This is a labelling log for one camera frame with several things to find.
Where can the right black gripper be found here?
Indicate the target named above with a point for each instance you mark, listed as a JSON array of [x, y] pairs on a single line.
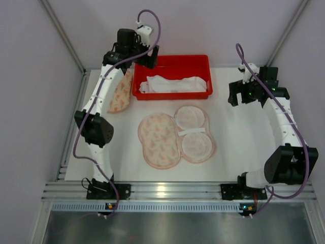
[[235, 93]]

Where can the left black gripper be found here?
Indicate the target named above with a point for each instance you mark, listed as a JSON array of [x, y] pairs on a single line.
[[152, 57]]

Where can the pink floral laundry bag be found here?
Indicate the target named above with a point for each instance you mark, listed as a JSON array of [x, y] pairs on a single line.
[[166, 140], [122, 95]]

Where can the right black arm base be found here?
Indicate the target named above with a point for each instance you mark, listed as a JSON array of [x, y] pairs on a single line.
[[235, 192]]

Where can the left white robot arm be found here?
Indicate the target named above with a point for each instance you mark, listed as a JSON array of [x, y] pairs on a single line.
[[132, 46]]

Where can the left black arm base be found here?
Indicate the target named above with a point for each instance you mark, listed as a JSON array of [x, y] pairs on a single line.
[[104, 191]]

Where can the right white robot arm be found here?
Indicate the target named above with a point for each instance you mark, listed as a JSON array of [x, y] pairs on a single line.
[[292, 159]]

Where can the red plastic bin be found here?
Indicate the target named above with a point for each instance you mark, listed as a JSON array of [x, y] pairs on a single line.
[[174, 67]]

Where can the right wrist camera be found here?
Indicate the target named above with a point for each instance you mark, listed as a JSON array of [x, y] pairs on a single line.
[[247, 75]]

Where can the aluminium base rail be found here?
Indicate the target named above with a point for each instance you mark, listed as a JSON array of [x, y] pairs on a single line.
[[151, 197]]

